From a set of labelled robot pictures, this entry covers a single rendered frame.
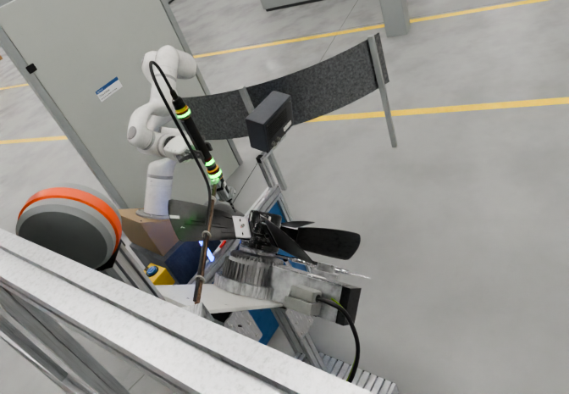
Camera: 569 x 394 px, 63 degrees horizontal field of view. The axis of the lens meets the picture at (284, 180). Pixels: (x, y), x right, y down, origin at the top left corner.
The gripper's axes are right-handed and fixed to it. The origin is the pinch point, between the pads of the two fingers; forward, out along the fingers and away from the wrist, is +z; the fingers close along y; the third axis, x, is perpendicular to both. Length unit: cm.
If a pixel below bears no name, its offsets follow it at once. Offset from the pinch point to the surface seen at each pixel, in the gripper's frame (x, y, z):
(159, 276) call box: -48, 26, -31
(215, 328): 51, 70, 95
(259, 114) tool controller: -30, -63, -34
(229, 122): -85, -125, -134
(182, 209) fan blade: -14.2, 15.1, -4.8
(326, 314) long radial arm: -46, 18, 44
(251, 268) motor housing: -38.0, 14.9, 14.7
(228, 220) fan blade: -25.0, 7.2, 4.4
